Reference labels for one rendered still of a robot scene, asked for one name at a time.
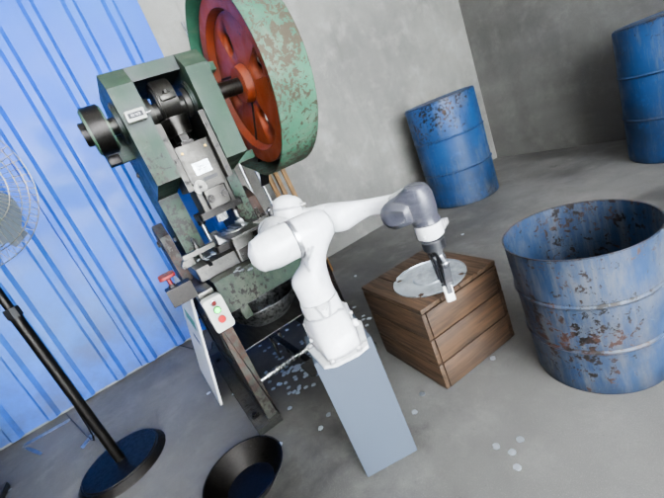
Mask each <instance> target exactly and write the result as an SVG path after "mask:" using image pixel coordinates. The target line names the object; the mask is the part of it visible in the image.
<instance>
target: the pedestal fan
mask: <svg viewBox="0 0 664 498"><path fill-rule="evenodd" d="M0 141H1V142H2V143H3V144H4V145H6V144H5V143H4V142H3V141H2V140H0ZM6 147H8V148H9V149H10V150H11V151H12V152H13V153H14V154H15V155H16V153H15V152H14V151H13V150H12V149H11V148H10V147H9V146H7V145H6V146H5V147H4V149H5V148H6ZM2 149H3V148H2ZM2 149H0V151H1V152H3V150H4V149H3V150H2ZM1 152H0V153H1ZM3 153H4V154H5V155H6V157H7V158H9V159H10V160H11V162H12V163H10V164H7V166H9V165H11V164H14V165H15V166H16V164H15V162H16V161H18V160H16V161H14V162H13V161H12V159H11V158H10V157H9V156H11V155H12V154H13V153H11V155H10V154H9V155H7V154H6V153H5V152H3ZM16 156H17V155H16ZM17 158H18V159H19V160H20V161H21V163H22V164H23V165H24V163H23V162H22V160H21V159H20V158H19V157H18V156H17ZM0 161H1V159H0ZM1 162H2V161H1ZM1 162H0V163H1ZM2 164H3V165H4V166H5V167H6V168H7V166H6V165H5V164H4V163H3V162H2ZM4 166H3V168H5V167H4ZM24 167H25V168H26V170H27V171H28V169H27V167H26V166H25V165H24ZM3 168H2V167H1V169H3ZM16 168H17V169H18V171H19V172H20V170H19V169H20V168H18V167H17V166H16ZM1 169H0V170H1ZM17 169H15V170H17ZM7 170H8V171H9V172H10V174H11V176H12V177H13V179H14V181H15V182H9V183H16V185H17V187H8V186H10V185H7V183H6V181H5V179H6V180H8V179H7V178H4V177H3V176H2V175H3V174H1V173H0V175H1V177H2V178H3V180H2V179H0V180H2V181H4V182H5V183H1V184H6V186H7V187H4V186H1V187H0V188H7V189H8V191H0V245H1V247H0V248H2V247H4V245H5V244H6V243H10V244H9V245H8V246H7V247H9V246H10V245H11V246H12V245H13V246H15V247H18V245H20V243H21V242H22V240H23V239H25V237H26V236H28V234H29V233H28V232H27V231H26V230H25V228H26V225H27V223H28V220H29V219H30V218H29V216H32V215H30V211H31V198H30V193H29V189H28V188H30V187H28V186H27V183H26V181H25V179H24V177H23V175H27V174H23V175H22V173H21V172H20V174H21V175H18V177H20V176H22V178H23V180H24V181H19V182H23V183H25V184H26V187H19V186H18V184H21V183H18V184H17V182H16V180H15V178H16V176H13V175H12V173H11V171H10V170H9V169H8V168H7ZM28 174H29V175H30V177H31V179H32V181H33V184H34V186H35V187H34V188H32V189H36V193H37V194H36V196H37V198H38V201H37V203H38V206H39V208H37V209H38V215H37V218H38V219H37V222H36V227H35V229H34V232H33V234H32V236H31V235H30V234H29V235H30V237H31V238H30V239H29V241H28V242H27V241H26V242H25V243H27V244H28V243H29V242H30V240H31V239H32V237H33V235H34V233H35V230H36V228H37V225H38V221H39V215H40V201H39V196H38V191H37V188H36V185H35V183H34V180H33V178H32V176H31V174H30V172H29V171H28ZM9 188H18V190H14V191H19V192H13V193H20V195H19V196H10V191H9ZM19 188H26V189H23V190H28V192H27V193H23V194H28V195H29V203H30V205H29V208H26V209H28V210H29V215H28V217H27V221H26V224H25V226H24V228H22V222H24V221H23V220H22V215H23V216H25V215H26V214H22V212H23V205H24V204H23V201H22V197H26V196H21V192H20V189H19ZM1 192H8V194H9V195H7V194H4V193H1ZM11 197H15V198H17V197H20V199H21V201H20V202H16V201H15V200H14V199H13V198H11ZM17 203H20V204H21V207H19V206H18V204H17ZM31 230H33V229H31ZM27 244H26V245H25V246H24V247H23V248H21V251H22V250H23V249H24V248H25V247H26V246H27ZM13 246H12V247H13ZM20 246H21V245H20ZM7 247H4V248H3V249H2V250H0V252H1V251H3V250H4V249H5V250H6V249H7ZM21 247H22V246H21ZM13 249H14V247H13ZM7 250H9V249H7ZM7 250H6V252H7ZM14 250H15V249H14ZM9 251H10V250H9ZM21 251H19V252H18V253H16V255H15V256H14V257H16V256H17V255H18V254H19V253H20V252H21ZM7 254H8V252H7ZM8 256H9V254H8ZM14 257H12V258H11V259H9V258H10V256H9V258H8V259H9V260H8V261H6V262H5V263H7V262H9V261H10V260H12V259H13V258H14ZM0 258H1V256H0ZM1 261H2V258H1ZM0 263H1V262H0ZM5 263H3V261H2V263H1V265H0V266H2V265H4V264H5ZM0 304H1V306H2V307H3V308H4V311H2V313H3V315H4V316H5V317H6V319H7V320H8V321H11V322H12V323H13V325H14V326H15V327H16V329H17V330H18V331H19V333H20V334H21V335H22V337H23V338H24V340H25V341H26V342H27V344H28V345H29V346H30V348H31V349H32V350H33V352H34V353H35V354H36V356H37V357H38V358H39V360H40V361H41V363H42V364H43V365H44V367H45V368H46V370H47V371H48V372H49V374H50V375H51V376H52V378H53V379H54V380H55V382H56V383H57V384H58V386H59V387H60V388H61V390H62V391H63V392H64V394H65V395H66V396H67V398H68V399H69V401H70V402H71V403H72V405H73V406H74V408H75V409H76V411H77V412H78V414H79V415H80V417H81V418H82V420H83V422H84V423H85V425H86V426H87V428H88V430H89V432H90V433H91V435H92V438H93V439H92V438H90V437H89V436H88V435H87V434H86V433H85V432H84V431H83V430H82V429H81V428H80V427H79V426H78V425H77V424H76V423H75V422H74V421H73V420H72V419H71V418H70V417H69V416H68V415H67V414H66V413H65V415H66V416H67V417H68V418H69V419H70V420H71V421H72V422H73V423H74V424H75V426H76V427H77V428H78V429H79V430H80V431H81V432H82V433H83V434H84V435H85V436H87V437H88V438H89V439H90V440H92V441H95V438H94V435H93V433H94V434H95V436H96V437H97V438H98V440H99V441H100V442H101V444H102V445H103V446H104V448H105V449H106V451H105V452H104V453H102V454H101V455H100V456H99V457H98V458H97V459H96V461H95V462H94V463H93V464H92V465H91V467H90V468H89V469H88V471H87V472H86V474H85V475H84V477H83V479H82V482H81V485H80V489H79V493H78V498H117V497H118V496H120V495H121V494H123V493H124V492H126V491H127V490H128V489H130V488H131V487H132V486H133V485H134V484H135V483H136V482H137V481H138V480H139V479H140V478H142V477H143V476H144V474H145V473H146V472H147V471H148V470H149V469H150V468H151V467H152V465H153V464H155V463H156V461H157V460H158V458H159V456H160V455H161V453H162V451H163V449H164V446H165V442H166V440H165V434H164V432H163V431H162V430H159V429H151V428H149V429H142V430H138V431H136V432H133V433H131V434H129V435H127V436H125V437H124V438H122V439H120V440H119V441H117V442H115V441H114V440H113V438H112V437H111V435H110V434H109V433H108V431H107V430H106V429H105V427H104V426H103V424H102V423H101V422H100V420H99V419H98V418H97V416H96V415H95V413H94V412H93V411H92V409H91V408H90V407H89V405H88V404H87V402H86V401H85V400H84V398H83V397H82V396H81V394H80V393H79V391H78V390H77V389H76V387H75V386H74V385H73V383H72V382H71V380H70V379H69V378H68V376H67V375H66V374H65V372H64V371H63V369H62V368H61V367H60V365H59V364H58V363H57V361H56V360H55V358H54V357H53V356H52V354H51V353H50V352H49V350H48V349H47V347H46V346H45V345H44V343H43V342H42V340H41V339H40V337H39V336H38V335H37V333H36V332H35V330H34V329H33V328H32V326H31V325H30V324H29V322H28V321H27V319H26V318H25V317H24V315H23V313H24V312H23V311H22V309H21V308H20V306H19V305H18V304H17V305H14V304H13V303H12V302H11V300H10V299H9V297H8V296H7V295H6V294H5V293H4V292H3V290H2V289H1V287H0ZM89 427H90V428H89ZM90 429H91V430H92V431H91V430H90ZM92 432H93V433H92Z"/></svg>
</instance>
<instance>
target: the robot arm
mask: <svg viewBox="0 0 664 498"><path fill-rule="evenodd" d="M303 205H306V203H304V202H303V201H302V200H301V199H300V198H298V197H297V196H292V195H282V196H279V197H278V198H276V199H275V200H274V201H273V212H274V216H270V217H267V218H265V219H264V220H263V221H261V222H260V224H259V227H258V235H257V236H256V237H255V238H254V239H252V240H251V241H250V242H249V243H248V257H249V259H250V261H251V263H252V265H253V266H254V267H256V268H257V269H258V270H260V271H263V272H268V271H272V270H275V269H278V268H281V267H283V266H285V265H287V264H288V263H290V262H292V261H294V260H296V259H298V258H300V257H301V261H300V265H299V267H298V269H297V270H296V272H295V273H294V275H293V277H292V279H291V286H292V288H293V290H294V292H295V294H296V296H297V298H298V300H299V302H300V308H301V311H302V313H303V316H304V320H303V324H302V325H303V327H304V329H305V332H306V334H307V336H308V338H309V342H310V343H309V344H308V345H307V346H306V349H307V351H308V352H309V353H310V354H311V355H312V356H313V357H314V359H315V360H316V361H317V362H318V363H319V364H320V365H321V366H322V368H324V369H325V370H326V369H332V368H337V367H339V366H341V365H343V364H345V363H347V362H349V361H351V360H353V359H354V358H356V357H358V356H359V355H360V354H362V353H363V352H364V351H365V350H366V349H368V348H369V345H368V341H367V337H366V334H365V330H364V326H363V323H362V321H361V320H358V319H355V318H353V316H352V314H353V311H352V310H350V309H349V306H348V304H347V302H343V301H341V300H340V298H339V296H338V294H337V293H336V291H335V289H334V288H333V285H332V283H331V280H330V277H329V275H328V271H327V265H326V254H327V250H328V246H329V243H330V241H331V239H332V237H333V235H334V233H335V232H341V231H345V230H348V229H350V228H352V227H353V226H354V225H356V224H357V223H359V222H360V221H362V220H363V219H365V218H367V217H369V216H373V215H379V214H380V217H381V220H382V222H383V224H384V225H386V226H387V227H388V228H391V229H399V228H402V227H405V226H407V225H409V224H412V225H413V227H414V230H415V233H416V236H417V239H418V240H419V241H421V245H422V248H423V251H424V252H426V253H427V254H428V256H429V258H430V260H431V263H432V265H433V268H434V271H435V273H436V276H437V279H438V280H440V283H441V285H442V288H443V291H444V294H445V297H446V301H447V302H451V301H454V300H456V296H455V292H454V289H453V286H452V284H453V283H454V282H453V277H452V272H451V267H450V261H449V260H448V261H447V260H446V255H445V253H444V252H443V249H444V248H445V247H446V245H447V243H446V240H445V237H444V235H443V234H444V233H445V228H446V226H447V225H448V223H449V221H448V218H447V217H443V218H441V217H440V215H439V214H438V208H437V203H436V200H435V197H434V194H433V191H432V190H431V188H430V187H429V185H428V184H426V183H424V182H414V183H410V184H407V185H406V186H404V188H403V189H400V190H399V191H397V192H395V193H394V194H392V195H386V196H381V197H376V198H370V199H365V200H358V201H348V202H339V203H328V204H323V205H318V206H315V207H304V206H303Z"/></svg>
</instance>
